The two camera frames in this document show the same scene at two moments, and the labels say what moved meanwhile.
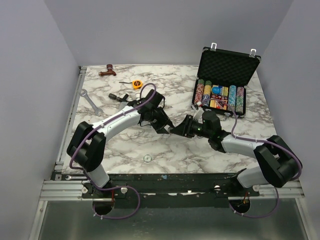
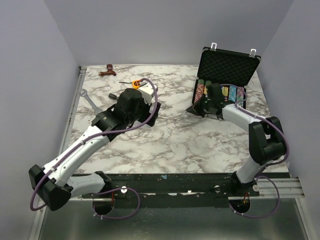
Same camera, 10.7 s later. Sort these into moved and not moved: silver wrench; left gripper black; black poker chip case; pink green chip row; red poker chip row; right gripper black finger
Moved: right gripper black finger; left gripper black
Not moved: black poker chip case; silver wrench; pink green chip row; red poker chip row
